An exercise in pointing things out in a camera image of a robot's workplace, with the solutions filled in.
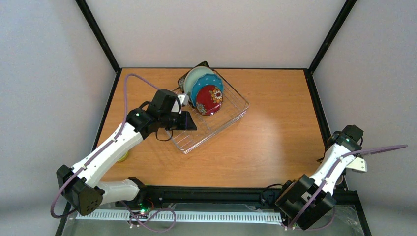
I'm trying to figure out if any dark red plate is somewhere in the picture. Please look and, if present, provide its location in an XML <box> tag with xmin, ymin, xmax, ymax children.
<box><xmin>195</xmin><ymin>85</ymin><xmax>223</xmax><ymax>116</ymax></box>

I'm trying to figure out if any light green round plate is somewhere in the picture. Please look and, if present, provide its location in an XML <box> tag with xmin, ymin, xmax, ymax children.
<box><xmin>183</xmin><ymin>66</ymin><xmax>214</xmax><ymax>103</ymax></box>

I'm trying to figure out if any blue polka dot plate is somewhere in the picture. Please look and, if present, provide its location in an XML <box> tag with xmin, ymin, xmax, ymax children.
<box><xmin>190</xmin><ymin>73</ymin><xmax>225</xmax><ymax>108</ymax></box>

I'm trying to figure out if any wire metal dish rack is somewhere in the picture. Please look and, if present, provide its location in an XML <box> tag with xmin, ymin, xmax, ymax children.
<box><xmin>171</xmin><ymin>69</ymin><xmax>249</xmax><ymax>154</ymax></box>

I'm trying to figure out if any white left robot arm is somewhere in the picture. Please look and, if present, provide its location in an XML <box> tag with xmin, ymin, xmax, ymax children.
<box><xmin>56</xmin><ymin>89</ymin><xmax>197</xmax><ymax>216</ymax></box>

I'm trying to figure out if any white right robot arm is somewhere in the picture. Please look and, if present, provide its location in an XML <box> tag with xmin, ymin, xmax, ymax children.
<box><xmin>275</xmin><ymin>125</ymin><xmax>363</xmax><ymax>230</ymax></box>

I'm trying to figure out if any green yellow small bowl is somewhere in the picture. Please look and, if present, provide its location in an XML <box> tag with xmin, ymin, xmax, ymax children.
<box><xmin>117</xmin><ymin>152</ymin><xmax>128</xmax><ymax>162</ymax></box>

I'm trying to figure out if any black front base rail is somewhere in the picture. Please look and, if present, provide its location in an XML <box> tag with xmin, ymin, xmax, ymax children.
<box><xmin>57</xmin><ymin>186</ymin><xmax>371</xmax><ymax>236</ymax></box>

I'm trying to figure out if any black frame post left rear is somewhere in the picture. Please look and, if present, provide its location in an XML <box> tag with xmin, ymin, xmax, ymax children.
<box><xmin>75</xmin><ymin>0</ymin><xmax>120</xmax><ymax>73</ymax></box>

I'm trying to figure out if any black frame post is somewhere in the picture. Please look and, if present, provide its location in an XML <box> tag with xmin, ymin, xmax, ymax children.
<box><xmin>75</xmin><ymin>0</ymin><xmax>120</xmax><ymax>73</ymax></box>
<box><xmin>308</xmin><ymin>0</ymin><xmax>357</xmax><ymax>75</ymax></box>

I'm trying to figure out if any white slotted cable duct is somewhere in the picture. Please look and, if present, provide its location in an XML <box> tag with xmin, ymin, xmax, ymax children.
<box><xmin>75</xmin><ymin>209</ymin><xmax>282</xmax><ymax>225</ymax></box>

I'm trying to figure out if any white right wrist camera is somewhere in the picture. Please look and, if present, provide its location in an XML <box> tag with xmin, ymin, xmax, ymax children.
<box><xmin>346</xmin><ymin>157</ymin><xmax>368</xmax><ymax>173</ymax></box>

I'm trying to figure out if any black frame post right rear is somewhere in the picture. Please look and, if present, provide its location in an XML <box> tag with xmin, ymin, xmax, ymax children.
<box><xmin>308</xmin><ymin>0</ymin><xmax>357</xmax><ymax>75</ymax></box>

